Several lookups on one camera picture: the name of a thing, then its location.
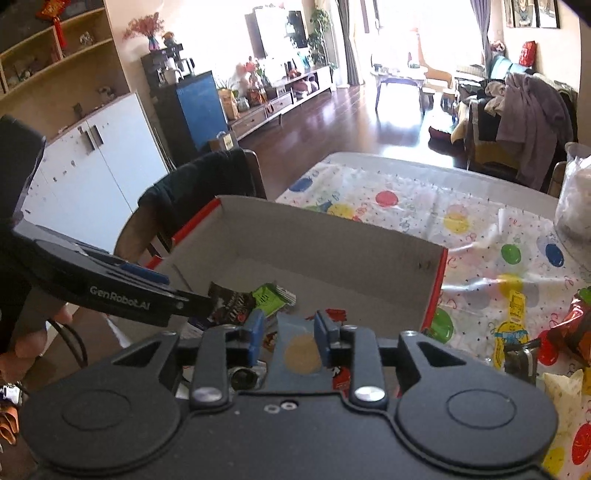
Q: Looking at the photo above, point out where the black garment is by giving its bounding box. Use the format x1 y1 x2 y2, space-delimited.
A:
137 148 254 250

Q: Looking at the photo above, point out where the brown curtain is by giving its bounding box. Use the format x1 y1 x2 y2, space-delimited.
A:
336 0 368 88

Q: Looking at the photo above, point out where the black cable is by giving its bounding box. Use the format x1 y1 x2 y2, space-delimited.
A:
44 318 89 370

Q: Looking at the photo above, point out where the coffee machine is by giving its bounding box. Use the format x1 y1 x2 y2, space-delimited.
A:
157 50 197 86

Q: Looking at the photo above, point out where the white cabinet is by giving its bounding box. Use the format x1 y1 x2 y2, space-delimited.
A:
21 90 171 241

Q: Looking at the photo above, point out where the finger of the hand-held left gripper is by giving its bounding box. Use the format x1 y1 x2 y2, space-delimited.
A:
161 289 216 325
79 249 170 285

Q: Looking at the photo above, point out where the yellow wooden chair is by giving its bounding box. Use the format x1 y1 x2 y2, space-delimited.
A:
409 28 452 85

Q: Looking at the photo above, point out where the pile of clothes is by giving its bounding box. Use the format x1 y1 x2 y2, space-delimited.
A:
450 71 579 192

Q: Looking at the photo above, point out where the blue board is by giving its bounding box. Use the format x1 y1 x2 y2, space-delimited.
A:
177 70 229 151

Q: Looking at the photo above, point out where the pale yellow snack packet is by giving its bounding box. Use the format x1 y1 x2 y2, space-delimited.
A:
542 369 586 409

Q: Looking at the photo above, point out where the dark pet bed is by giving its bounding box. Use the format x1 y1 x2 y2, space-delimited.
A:
427 124 457 145

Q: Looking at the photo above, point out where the brown dining chair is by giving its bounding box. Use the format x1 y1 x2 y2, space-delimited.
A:
549 161 568 197

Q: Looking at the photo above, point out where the wooden wall shelf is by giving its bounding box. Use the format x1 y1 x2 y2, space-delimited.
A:
0 4 118 139

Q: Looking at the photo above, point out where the light blue snack packet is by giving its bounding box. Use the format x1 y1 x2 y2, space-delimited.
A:
267 314 334 393

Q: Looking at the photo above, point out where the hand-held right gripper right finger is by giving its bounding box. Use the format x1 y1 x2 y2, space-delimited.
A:
313 309 468 410

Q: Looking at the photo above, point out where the filled clear plastic bag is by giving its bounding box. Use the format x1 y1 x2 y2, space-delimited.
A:
554 154 591 241

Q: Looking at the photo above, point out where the yellow strip snack packet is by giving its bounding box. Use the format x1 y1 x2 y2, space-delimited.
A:
492 290 531 370

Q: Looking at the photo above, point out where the brown paper bag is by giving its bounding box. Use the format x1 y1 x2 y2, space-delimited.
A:
209 130 240 153

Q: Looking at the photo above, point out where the grey blue curtain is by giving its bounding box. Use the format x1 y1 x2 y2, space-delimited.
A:
468 0 494 68

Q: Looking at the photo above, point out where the white snack packet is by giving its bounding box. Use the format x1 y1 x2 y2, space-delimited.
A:
182 318 208 342

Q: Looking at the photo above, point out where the green snack packet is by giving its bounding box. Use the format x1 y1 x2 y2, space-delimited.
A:
252 281 298 309

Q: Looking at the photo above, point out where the red orange snack packet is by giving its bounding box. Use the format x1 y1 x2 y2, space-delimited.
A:
537 286 591 366

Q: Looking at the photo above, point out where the wooden television cabinet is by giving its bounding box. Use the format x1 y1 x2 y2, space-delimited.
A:
228 65 339 140

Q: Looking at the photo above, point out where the pink flower vase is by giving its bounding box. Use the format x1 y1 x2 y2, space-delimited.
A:
122 14 166 52

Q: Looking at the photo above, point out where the colourful dotted plastic tablecloth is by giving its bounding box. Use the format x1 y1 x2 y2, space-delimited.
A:
276 161 591 480

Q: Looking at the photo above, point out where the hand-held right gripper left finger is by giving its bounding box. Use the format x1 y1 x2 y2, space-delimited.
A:
112 309 267 410

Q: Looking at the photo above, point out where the person's left hand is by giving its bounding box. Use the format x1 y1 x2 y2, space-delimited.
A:
0 294 75 385

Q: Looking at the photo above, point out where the red cardboard box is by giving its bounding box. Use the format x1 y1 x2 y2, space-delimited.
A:
145 195 450 398

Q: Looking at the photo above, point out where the television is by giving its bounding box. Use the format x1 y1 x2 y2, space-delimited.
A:
245 7 308 60

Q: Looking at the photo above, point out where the wooden coffee table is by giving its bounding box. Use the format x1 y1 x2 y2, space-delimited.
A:
370 65 429 115

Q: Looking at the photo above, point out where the black cabinet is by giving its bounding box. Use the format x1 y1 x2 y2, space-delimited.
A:
140 44 230 160

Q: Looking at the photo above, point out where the tall potted plant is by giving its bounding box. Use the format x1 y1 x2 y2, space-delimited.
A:
308 8 337 69

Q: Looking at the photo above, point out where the red knot ornament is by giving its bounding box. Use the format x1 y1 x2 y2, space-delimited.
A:
36 0 71 49

